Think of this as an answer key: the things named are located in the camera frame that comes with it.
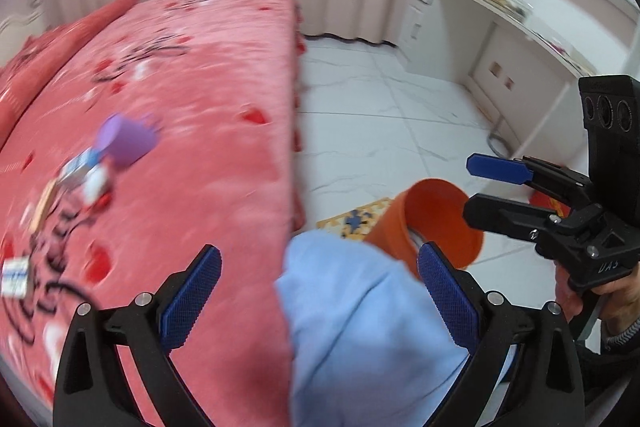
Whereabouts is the white drawer cabinet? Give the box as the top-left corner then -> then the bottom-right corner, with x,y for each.
397,0 -> 434,64

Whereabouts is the blue white nasal drops box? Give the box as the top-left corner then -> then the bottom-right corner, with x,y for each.
58,147 -> 101,191

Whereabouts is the person's right hand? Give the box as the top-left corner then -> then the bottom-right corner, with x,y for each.
553,263 -> 640,348

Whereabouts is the white blue medicine box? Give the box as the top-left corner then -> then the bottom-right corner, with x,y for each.
1,257 -> 32,299

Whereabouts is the pink heart bedspread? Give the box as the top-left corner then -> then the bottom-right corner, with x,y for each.
1,0 -> 304,426

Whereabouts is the colourful floor mat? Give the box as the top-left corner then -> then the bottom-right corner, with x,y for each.
316,197 -> 393,241

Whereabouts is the white plush toy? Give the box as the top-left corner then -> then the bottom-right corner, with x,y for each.
81,164 -> 113,210

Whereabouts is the purple ribbed plastic cup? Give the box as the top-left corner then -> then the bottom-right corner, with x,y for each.
93,114 -> 160,168

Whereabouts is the light blue trouser leg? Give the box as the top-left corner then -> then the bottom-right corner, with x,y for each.
275,230 -> 516,427

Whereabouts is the orange trash bin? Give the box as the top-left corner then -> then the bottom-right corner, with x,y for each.
364,178 -> 484,274

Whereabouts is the tan long slim box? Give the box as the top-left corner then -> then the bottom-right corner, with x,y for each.
29,179 -> 58,234

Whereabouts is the folded red quilt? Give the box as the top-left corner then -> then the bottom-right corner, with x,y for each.
1,0 -> 139,145

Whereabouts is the white carved headboard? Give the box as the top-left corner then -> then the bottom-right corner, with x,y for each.
0,0 -> 47,46

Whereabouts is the white desk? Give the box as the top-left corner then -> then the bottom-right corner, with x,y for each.
433,0 -> 587,164

